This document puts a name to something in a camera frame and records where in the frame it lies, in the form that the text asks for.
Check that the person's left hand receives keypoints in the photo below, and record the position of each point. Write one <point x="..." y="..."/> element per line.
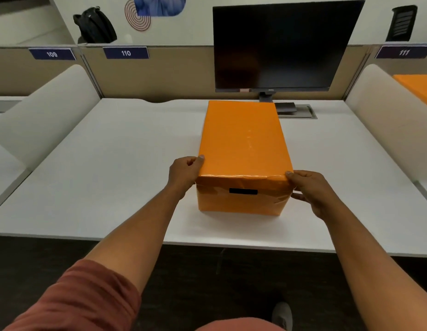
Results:
<point x="182" y="174"/>

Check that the person's right hand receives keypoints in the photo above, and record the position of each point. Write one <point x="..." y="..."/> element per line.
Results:
<point x="315" y="194"/>

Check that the orange cardboard box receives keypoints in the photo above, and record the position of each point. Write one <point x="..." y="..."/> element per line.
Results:
<point x="241" y="205"/>

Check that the orange cardboard lid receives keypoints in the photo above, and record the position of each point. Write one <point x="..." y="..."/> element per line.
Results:
<point x="244" y="141"/>

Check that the person's left forearm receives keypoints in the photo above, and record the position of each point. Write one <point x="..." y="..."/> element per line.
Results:
<point x="137" y="244"/>

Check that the person's right forearm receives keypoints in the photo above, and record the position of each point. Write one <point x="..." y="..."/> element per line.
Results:
<point x="372" y="272"/>

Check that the beige desk partition panel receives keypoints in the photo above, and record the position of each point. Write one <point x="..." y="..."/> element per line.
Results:
<point x="179" y="79"/>
<point x="400" y="67"/>
<point x="13" y="75"/>

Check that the white side divider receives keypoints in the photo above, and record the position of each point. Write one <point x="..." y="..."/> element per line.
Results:
<point x="128" y="39"/>
<point x="389" y="124"/>
<point x="51" y="113"/>

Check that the grey shoe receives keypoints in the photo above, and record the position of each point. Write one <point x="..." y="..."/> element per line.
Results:
<point x="282" y="315"/>

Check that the blue number label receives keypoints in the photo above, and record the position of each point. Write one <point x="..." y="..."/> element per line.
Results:
<point x="52" y="54"/>
<point x="126" y="53"/>
<point x="404" y="52"/>

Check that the black computer monitor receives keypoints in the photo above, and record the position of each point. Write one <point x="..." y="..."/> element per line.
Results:
<point x="286" y="44"/>

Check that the black backpack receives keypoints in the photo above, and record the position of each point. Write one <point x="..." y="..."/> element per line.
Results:
<point x="96" y="27"/>

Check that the black mesh office chair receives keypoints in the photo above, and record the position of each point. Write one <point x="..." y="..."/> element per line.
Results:
<point x="401" y="24"/>

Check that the red spiral wall decal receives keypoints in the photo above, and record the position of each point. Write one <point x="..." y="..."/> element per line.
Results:
<point x="136" y="22"/>

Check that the blue flower wall picture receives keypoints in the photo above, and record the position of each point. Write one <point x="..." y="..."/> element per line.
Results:
<point x="158" y="5"/>

